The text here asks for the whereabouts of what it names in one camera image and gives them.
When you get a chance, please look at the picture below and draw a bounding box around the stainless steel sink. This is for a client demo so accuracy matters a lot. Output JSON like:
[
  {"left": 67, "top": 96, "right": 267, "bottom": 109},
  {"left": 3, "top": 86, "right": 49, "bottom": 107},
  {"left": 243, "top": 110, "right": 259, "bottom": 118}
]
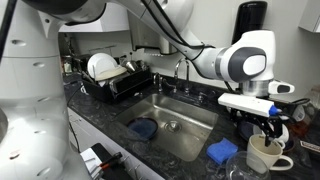
[{"left": 115, "top": 94, "right": 218, "bottom": 162}]

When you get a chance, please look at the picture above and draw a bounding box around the white paper sheet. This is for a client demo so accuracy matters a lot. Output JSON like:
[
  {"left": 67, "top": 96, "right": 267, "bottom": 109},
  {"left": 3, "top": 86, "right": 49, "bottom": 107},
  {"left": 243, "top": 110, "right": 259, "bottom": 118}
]
[{"left": 80, "top": 148, "right": 102, "bottom": 180}]

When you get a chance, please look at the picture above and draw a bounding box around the blue sponge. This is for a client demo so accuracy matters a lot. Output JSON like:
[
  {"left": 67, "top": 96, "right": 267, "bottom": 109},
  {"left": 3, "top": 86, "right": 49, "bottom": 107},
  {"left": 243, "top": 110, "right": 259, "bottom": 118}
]
[{"left": 206, "top": 138, "right": 238, "bottom": 165}]

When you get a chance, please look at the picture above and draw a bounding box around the cream ceramic mug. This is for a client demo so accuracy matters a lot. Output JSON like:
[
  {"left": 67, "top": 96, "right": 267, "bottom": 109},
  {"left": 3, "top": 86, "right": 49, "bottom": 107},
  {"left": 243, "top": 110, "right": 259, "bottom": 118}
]
[{"left": 247, "top": 134, "right": 294, "bottom": 171}]

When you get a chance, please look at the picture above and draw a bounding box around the white round plate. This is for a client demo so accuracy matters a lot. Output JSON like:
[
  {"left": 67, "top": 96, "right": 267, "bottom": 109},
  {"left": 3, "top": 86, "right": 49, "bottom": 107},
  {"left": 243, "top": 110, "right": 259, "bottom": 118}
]
[{"left": 87, "top": 53, "right": 118, "bottom": 80}]

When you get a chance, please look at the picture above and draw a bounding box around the black dish rack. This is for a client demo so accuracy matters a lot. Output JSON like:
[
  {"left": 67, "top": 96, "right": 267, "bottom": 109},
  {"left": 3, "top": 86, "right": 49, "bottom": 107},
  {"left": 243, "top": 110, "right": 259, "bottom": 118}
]
[{"left": 82, "top": 63, "right": 152, "bottom": 103}]

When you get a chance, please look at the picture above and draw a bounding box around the black wall soap dispenser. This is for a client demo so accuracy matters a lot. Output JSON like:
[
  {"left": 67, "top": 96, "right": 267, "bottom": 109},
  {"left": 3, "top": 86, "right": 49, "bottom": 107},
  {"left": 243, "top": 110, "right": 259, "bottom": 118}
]
[{"left": 231, "top": 1, "right": 268, "bottom": 44}]

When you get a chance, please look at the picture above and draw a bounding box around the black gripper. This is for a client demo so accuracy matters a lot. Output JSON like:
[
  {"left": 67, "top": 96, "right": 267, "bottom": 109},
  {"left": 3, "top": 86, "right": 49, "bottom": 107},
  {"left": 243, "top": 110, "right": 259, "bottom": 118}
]
[{"left": 230, "top": 108, "right": 283, "bottom": 147}]

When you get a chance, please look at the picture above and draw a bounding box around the white printed mug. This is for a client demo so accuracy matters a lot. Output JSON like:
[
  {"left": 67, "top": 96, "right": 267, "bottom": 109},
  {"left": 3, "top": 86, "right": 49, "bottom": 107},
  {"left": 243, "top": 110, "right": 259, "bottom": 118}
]
[{"left": 253, "top": 125, "right": 289, "bottom": 143}]

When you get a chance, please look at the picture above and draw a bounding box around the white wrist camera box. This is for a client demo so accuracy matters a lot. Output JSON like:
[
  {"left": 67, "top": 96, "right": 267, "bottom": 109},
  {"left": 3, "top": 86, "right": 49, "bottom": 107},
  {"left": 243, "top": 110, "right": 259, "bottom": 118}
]
[{"left": 218, "top": 93, "right": 278, "bottom": 117}]

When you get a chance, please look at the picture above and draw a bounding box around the dish soap bottle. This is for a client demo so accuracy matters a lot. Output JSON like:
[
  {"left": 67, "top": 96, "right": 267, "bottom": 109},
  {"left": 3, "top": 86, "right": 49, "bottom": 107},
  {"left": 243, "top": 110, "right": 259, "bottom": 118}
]
[{"left": 288, "top": 84, "right": 320, "bottom": 136}]

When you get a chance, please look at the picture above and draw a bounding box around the dark blue plate in sink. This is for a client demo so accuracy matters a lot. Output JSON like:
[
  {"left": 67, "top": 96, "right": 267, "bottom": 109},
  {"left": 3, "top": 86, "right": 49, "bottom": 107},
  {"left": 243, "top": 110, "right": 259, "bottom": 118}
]
[{"left": 127, "top": 117, "right": 158, "bottom": 139}]

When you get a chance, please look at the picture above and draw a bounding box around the black orange clamp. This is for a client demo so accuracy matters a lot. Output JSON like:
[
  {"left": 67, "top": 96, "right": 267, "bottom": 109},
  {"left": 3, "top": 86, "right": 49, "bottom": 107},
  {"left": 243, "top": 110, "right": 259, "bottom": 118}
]
[{"left": 98, "top": 152, "right": 123, "bottom": 171}]

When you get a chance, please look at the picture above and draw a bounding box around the clear glass bowl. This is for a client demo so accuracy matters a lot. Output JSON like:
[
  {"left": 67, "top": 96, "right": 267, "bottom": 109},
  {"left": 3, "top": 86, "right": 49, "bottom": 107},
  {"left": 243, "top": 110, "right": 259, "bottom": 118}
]
[{"left": 226, "top": 151, "right": 271, "bottom": 180}]

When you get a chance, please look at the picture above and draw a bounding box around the dark blue plate on counter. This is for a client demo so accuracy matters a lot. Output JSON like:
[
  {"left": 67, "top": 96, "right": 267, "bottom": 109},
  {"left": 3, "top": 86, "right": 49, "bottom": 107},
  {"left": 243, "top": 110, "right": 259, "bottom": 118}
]
[{"left": 237, "top": 121, "right": 295, "bottom": 152}]

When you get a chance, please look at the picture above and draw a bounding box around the cream dinner plate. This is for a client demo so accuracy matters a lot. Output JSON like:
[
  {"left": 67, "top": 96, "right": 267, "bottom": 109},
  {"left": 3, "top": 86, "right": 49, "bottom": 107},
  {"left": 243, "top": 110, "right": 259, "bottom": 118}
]
[{"left": 95, "top": 66, "right": 127, "bottom": 81}]

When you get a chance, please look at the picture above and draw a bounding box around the chrome soap pump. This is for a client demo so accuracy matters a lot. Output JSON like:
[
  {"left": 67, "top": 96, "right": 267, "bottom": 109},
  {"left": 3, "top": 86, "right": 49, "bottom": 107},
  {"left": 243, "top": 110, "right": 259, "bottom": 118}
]
[{"left": 153, "top": 73, "right": 163, "bottom": 92}]

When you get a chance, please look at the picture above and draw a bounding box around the chrome faucet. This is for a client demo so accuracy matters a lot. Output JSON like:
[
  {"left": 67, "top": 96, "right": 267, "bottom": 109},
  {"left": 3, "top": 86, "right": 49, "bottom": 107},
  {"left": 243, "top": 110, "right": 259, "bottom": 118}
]
[{"left": 173, "top": 57, "right": 192, "bottom": 96}]

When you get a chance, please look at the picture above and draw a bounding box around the black cable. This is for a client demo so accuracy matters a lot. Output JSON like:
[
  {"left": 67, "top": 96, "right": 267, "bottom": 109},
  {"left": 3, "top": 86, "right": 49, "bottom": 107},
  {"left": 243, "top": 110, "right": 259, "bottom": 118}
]
[{"left": 65, "top": 84, "right": 84, "bottom": 154}]

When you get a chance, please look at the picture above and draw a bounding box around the white paper towel dispenser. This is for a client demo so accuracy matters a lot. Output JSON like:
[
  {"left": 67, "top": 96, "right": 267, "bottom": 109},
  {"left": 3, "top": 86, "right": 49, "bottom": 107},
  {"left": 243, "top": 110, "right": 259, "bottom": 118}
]
[{"left": 128, "top": 12, "right": 178, "bottom": 56}]

